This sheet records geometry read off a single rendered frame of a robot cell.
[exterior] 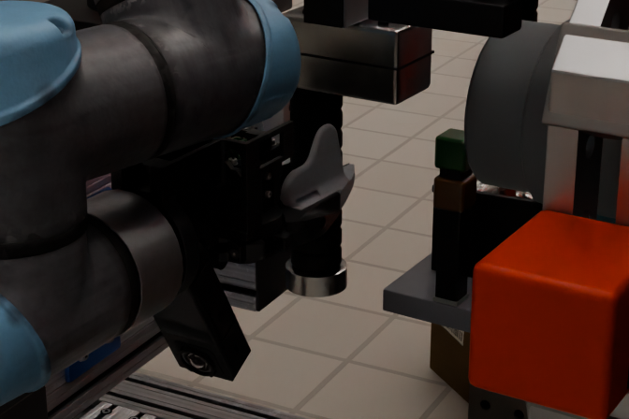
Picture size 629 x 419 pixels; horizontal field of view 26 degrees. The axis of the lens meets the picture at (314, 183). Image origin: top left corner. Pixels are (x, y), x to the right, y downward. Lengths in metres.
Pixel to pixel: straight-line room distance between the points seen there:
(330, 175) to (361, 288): 1.85
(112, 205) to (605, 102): 0.27
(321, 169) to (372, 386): 1.52
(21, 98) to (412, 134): 3.04
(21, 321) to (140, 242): 0.10
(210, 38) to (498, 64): 0.33
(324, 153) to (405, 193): 2.36
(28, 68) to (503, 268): 0.25
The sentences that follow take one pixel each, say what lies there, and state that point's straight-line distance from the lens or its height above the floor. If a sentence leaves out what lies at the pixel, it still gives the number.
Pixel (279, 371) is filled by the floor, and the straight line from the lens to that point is 2.43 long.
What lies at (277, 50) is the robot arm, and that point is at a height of 0.96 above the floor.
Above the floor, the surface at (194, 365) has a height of 0.75.
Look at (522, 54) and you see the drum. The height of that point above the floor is 0.90.
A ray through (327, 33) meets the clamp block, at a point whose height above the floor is 0.94.
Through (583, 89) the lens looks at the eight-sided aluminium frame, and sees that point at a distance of 0.73.
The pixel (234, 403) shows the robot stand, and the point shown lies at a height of 0.23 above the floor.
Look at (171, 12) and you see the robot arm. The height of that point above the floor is 0.99.
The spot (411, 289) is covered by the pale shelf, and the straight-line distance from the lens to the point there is 1.68.
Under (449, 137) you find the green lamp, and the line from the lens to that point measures 1.57.
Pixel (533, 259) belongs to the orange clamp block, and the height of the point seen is 0.88.
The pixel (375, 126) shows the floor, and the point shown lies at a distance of 3.71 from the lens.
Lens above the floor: 1.16
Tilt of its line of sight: 21 degrees down
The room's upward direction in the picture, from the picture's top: straight up
